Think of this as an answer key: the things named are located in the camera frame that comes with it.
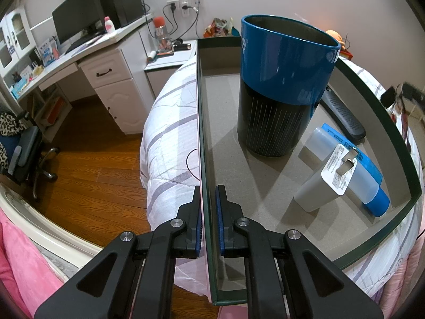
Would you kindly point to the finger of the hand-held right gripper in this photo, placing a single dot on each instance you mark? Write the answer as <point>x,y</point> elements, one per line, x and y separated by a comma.
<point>387,97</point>
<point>415,91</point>

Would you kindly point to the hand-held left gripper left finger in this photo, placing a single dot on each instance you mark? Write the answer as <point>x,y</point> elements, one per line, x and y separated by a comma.
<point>198,229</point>

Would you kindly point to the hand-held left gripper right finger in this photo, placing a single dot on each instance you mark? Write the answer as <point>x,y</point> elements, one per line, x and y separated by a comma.
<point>219,229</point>

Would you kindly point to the black oblong device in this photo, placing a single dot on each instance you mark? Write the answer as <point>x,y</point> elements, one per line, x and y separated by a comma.
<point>345,116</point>

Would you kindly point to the dark green shallow box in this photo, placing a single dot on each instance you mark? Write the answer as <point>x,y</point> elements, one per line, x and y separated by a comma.
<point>265,189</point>

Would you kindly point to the white plug charger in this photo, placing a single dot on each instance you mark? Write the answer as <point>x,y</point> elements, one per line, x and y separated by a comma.
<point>312,192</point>

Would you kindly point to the orange plush toy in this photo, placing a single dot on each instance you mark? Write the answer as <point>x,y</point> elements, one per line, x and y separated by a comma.
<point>335,38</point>

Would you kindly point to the blue and black cylindrical container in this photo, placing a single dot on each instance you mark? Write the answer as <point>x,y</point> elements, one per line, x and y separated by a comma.
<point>282,69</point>

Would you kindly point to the white striped quilt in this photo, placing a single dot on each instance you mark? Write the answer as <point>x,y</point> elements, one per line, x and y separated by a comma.
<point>172,123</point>

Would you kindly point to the white desk with drawers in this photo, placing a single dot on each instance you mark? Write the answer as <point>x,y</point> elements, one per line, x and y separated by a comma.
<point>113,83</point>

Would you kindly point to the white nightstand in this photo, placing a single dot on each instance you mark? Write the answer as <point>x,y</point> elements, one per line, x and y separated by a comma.
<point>166,61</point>

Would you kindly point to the white lint roller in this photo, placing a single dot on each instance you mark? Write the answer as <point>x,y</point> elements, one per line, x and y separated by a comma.
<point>152,56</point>

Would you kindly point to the pink fleece blanket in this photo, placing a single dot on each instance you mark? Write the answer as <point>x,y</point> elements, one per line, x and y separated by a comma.
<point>23,272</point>

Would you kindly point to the colourful snack bags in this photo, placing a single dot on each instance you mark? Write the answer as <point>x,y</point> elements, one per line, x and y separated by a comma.
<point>219,28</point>

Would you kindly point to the pink bed sheet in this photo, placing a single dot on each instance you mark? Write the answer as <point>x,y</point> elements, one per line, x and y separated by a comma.
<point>398,279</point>

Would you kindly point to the black device on nightstand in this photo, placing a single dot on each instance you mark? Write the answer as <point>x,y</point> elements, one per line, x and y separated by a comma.
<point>181,46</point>

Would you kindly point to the orange storage box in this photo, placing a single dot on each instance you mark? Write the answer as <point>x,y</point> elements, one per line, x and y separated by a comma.
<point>56,109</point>

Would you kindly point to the dark office chair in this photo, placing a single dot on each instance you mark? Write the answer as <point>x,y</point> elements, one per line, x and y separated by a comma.
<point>25,156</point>

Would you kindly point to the clear bottle with red cap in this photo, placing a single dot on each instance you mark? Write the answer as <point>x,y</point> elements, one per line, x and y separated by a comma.
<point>161,33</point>

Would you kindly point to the leopard print cloth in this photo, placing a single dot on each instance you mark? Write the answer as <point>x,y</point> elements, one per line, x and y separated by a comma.
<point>11,126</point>

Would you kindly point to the black keyboard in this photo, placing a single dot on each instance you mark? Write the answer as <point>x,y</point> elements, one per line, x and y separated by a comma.
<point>81,42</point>

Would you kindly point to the white bottle with pink cap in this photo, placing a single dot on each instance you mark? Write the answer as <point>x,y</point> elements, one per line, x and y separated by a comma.
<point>109,25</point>

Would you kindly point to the blue printed box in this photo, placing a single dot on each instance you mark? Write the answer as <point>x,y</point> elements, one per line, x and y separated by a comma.
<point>48,51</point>

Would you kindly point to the black computer tower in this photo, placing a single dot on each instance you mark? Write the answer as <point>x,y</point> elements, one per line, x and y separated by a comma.
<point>119,0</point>

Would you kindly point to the black computer monitor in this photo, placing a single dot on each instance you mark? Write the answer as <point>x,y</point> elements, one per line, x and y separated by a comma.
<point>78,13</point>

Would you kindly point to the white hutch cabinet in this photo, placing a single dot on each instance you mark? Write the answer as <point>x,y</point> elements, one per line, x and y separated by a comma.
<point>16,36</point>

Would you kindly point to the white bed frame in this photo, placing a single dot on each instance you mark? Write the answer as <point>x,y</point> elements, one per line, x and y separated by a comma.
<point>43,226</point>

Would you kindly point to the white wall outlet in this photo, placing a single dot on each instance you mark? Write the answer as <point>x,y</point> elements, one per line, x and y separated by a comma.
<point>172,6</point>
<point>185,4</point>
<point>197,1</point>

